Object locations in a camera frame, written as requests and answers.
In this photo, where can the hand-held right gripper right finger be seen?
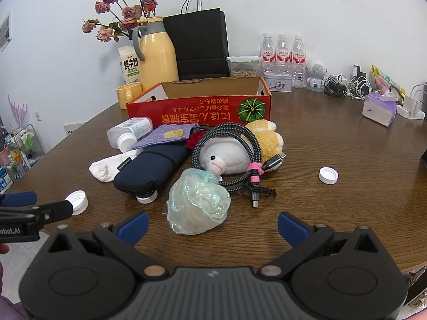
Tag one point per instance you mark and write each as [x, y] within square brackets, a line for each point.
[293, 228]

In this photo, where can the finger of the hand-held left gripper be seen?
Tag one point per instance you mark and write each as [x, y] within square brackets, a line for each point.
[20, 199]
[56, 211]

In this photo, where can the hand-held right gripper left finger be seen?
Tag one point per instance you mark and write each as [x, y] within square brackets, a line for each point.
[135, 227]

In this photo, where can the navy blue pouch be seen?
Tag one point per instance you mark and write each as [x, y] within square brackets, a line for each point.
[146, 170]

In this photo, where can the white sock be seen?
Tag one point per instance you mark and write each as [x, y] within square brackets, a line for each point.
[103, 170]

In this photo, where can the iridescent plastic bag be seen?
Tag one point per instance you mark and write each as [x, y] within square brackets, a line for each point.
[196, 203]

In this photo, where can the purple woven pouch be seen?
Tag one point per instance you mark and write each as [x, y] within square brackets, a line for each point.
[156, 136]

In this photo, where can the white pill bottle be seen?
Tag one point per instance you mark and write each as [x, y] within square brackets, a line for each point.
[133, 128]

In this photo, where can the white and yellow plush toy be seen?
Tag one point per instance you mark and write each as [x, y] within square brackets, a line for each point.
[227, 155]

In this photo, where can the red cardboard box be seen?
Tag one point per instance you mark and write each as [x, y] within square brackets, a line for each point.
[200, 111]

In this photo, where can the white bottle cap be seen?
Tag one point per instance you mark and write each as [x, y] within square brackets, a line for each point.
[146, 199]
[77, 201]
[328, 175]

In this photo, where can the pink coral decoration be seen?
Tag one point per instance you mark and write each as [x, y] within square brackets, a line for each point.
[18, 110]

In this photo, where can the red fabric flower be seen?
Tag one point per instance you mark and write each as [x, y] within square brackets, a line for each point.
[193, 141]

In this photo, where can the yellow mug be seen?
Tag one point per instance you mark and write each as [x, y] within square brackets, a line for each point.
[128, 95]

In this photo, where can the purple tissue pack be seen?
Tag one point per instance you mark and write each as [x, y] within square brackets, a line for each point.
[380, 110]

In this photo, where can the pale purple tin box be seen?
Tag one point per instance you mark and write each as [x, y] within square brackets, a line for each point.
[277, 81]

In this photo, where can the dark object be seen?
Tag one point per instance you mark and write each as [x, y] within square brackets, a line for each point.
[424, 158]

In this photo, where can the white milk carton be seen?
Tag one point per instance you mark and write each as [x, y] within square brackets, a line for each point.
[128, 66]

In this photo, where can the white round robot toy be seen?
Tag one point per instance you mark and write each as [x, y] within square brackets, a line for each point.
[316, 68]

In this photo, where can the clear snack container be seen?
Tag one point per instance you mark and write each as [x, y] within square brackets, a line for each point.
[245, 72]

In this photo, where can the clear water bottle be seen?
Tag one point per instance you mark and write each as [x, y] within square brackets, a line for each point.
[268, 51]
[282, 51]
[299, 60]

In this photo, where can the yellow thermos jug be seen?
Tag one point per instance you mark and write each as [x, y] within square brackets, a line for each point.
[156, 60]

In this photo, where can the small black device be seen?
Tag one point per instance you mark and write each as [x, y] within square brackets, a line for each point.
[358, 71]

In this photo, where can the white power strip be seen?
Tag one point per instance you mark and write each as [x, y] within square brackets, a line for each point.
[413, 106]

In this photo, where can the colourful snack packet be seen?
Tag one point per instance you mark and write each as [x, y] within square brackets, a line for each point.
[383, 80]

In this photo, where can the black paper bag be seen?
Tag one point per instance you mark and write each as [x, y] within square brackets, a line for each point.
[196, 46]

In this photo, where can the dried rose bouquet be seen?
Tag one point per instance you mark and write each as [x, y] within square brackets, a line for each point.
[128, 13]

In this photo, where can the white wall socket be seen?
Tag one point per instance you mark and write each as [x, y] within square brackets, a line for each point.
[38, 116]

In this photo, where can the wall picture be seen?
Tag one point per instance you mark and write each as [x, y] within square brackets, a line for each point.
[5, 31]

